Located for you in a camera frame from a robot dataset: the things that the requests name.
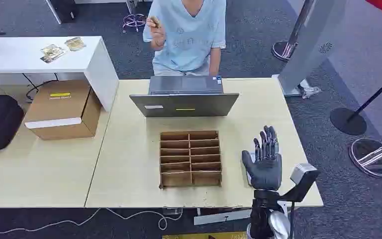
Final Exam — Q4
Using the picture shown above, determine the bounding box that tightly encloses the black cable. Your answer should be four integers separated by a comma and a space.
22, 73, 59, 102

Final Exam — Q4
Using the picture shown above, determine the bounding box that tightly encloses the black stanchion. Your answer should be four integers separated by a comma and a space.
329, 68, 382, 136

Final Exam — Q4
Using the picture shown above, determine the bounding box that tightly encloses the clear plastic wrap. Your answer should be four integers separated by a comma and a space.
298, 79, 322, 100

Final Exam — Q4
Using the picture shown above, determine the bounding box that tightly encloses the grey metal strip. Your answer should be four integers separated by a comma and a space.
193, 209, 253, 226

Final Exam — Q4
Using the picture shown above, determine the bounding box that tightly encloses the chrome stanchion with wide base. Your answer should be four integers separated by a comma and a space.
348, 135, 382, 178

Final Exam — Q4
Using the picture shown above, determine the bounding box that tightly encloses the grey open laptop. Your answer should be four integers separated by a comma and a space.
129, 76, 240, 118

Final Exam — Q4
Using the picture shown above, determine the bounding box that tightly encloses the white desk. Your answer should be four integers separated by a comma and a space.
0, 36, 119, 112

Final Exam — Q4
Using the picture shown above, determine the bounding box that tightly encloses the chrome stanchion with slim base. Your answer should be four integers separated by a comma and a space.
272, 0, 314, 62

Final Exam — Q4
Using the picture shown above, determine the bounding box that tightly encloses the yellow sheet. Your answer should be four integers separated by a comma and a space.
162, 232, 248, 239

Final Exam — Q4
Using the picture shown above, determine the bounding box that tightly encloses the flat grey card reader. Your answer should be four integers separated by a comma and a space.
245, 142, 281, 187

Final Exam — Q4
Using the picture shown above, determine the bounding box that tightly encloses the person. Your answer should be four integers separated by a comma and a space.
142, 0, 227, 77

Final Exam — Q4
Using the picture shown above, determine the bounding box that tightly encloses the grey standing kiosk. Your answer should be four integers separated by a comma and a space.
278, 0, 348, 97

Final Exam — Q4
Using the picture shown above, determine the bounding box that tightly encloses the clear cable clip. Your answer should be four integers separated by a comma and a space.
163, 207, 184, 216

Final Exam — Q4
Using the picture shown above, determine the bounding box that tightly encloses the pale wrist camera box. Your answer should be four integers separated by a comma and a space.
279, 163, 321, 203

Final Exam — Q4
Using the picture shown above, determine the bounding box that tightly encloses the wooden slotted card box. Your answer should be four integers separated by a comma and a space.
159, 130, 223, 189

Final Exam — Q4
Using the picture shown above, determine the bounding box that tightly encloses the white cable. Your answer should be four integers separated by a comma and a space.
0, 208, 184, 235

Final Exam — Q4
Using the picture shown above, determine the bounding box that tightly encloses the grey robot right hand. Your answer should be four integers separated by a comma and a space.
241, 125, 283, 192

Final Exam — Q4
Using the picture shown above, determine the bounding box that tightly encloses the purple chair base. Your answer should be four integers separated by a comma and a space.
122, 13, 148, 33

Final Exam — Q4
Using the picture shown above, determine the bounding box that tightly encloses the black cabinet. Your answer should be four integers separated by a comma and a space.
45, 0, 79, 25

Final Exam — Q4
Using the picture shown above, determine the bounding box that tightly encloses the brown cardboard box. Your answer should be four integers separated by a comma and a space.
23, 80, 102, 141

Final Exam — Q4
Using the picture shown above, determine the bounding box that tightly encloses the person's right hand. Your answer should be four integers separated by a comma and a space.
146, 15, 167, 47

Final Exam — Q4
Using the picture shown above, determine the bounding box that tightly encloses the printed card packet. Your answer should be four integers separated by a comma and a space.
40, 44, 66, 64
64, 37, 87, 52

